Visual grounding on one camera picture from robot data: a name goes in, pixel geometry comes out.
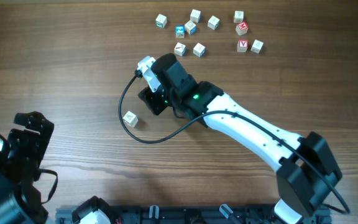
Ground wooden block tower base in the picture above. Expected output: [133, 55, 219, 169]
[122, 111, 139, 128]

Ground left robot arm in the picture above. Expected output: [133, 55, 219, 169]
[0, 111, 57, 223]

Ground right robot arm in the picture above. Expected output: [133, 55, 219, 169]
[135, 54, 342, 223]

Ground slash wooden block blue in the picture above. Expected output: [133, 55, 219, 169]
[174, 42, 186, 57]

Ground wooden block blue side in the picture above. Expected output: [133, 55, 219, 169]
[193, 43, 206, 57]

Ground blue number two block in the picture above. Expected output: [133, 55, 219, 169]
[175, 26, 185, 39]

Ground green edged wooden block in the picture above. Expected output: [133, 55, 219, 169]
[155, 14, 167, 28]

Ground snail wooden block blue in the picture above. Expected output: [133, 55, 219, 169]
[185, 21, 197, 35]

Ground plain top wooden block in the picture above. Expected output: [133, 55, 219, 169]
[190, 9, 201, 23]

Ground plain wooden block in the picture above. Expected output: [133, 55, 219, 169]
[251, 40, 264, 54]
[190, 9, 201, 23]

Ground number one wooden block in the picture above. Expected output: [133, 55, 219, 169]
[208, 16, 220, 30]

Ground red A wooden block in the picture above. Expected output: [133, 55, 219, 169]
[237, 40, 249, 52]

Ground red M tilted block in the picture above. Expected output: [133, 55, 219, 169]
[236, 21, 249, 35]

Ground plain wooden block right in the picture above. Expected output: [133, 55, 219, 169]
[251, 40, 264, 54]

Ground wooden block top right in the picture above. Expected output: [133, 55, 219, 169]
[234, 11, 244, 24]

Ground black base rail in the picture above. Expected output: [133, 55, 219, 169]
[55, 195, 332, 224]

